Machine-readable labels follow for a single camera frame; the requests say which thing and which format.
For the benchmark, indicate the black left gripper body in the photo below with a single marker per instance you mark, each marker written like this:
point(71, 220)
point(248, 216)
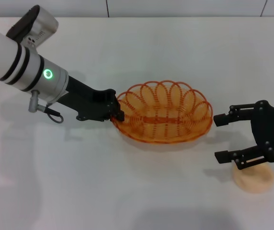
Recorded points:
point(89, 103)

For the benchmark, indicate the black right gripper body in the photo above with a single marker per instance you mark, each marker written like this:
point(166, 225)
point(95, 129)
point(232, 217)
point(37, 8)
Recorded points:
point(273, 127)

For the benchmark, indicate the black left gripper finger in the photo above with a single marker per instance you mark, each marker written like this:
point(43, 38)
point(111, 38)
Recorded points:
point(119, 116)

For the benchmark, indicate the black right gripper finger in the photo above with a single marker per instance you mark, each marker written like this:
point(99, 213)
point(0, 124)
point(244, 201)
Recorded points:
point(223, 157)
point(222, 120)

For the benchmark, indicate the pale round bread bun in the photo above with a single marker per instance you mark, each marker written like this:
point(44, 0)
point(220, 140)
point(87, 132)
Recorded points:
point(254, 180)

